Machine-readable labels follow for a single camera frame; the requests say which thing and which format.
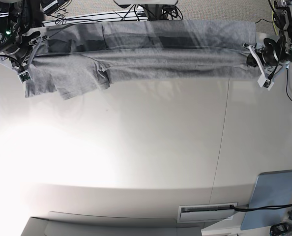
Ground yellow cable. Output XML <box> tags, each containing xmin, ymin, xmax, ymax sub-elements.
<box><xmin>271</xmin><ymin>7</ymin><xmax>281</xmax><ymax>36</ymax></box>

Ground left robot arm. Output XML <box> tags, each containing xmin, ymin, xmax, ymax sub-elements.
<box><xmin>0</xmin><ymin>0</ymin><xmax>292</xmax><ymax>72</ymax></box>

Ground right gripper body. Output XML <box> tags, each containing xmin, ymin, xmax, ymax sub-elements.
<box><xmin>0</xmin><ymin>36</ymin><xmax>28</xmax><ymax>68</ymax></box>

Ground blue-grey laptop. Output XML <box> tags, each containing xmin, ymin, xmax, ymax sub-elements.
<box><xmin>240</xmin><ymin>170</ymin><xmax>292</xmax><ymax>231</ymax></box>

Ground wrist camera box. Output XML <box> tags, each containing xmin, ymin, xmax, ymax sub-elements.
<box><xmin>17</xmin><ymin>70</ymin><xmax>31</xmax><ymax>84</ymax></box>
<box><xmin>257</xmin><ymin>75</ymin><xmax>274</xmax><ymax>91</ymax></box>

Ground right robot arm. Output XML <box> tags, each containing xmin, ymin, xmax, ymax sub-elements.
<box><xmin>0</xmin><ymin>0</ymin><xmax>263</xmax><ymax>72</ymax></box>

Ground grey T-shirt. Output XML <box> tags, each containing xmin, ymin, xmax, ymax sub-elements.
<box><xmin>25</xmin><ymin>20</ymin><xmax>260</xmax><ymax>99</ymax></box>

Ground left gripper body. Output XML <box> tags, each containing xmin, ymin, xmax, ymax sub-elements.
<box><xmin>256</xmin><ymin>38</ymin><xmax>288</xmax><ymax>67</ymax></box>

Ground black laptop cable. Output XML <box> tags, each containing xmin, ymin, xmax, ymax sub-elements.
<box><xmin>231</xmin><ymin>203</ymin><xmax>292</xmax><ymax>212</ymax></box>

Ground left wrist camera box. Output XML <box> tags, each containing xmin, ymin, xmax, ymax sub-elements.
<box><xmin>257</xmin><ymin>75</ymin><xmax>274</xmax><ymax>91</ymax></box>

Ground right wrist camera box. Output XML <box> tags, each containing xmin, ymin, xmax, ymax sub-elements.
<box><xmin>17</xmin><ymin>70</ymin><xmax>31</xmax><ymax>84</ymax></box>

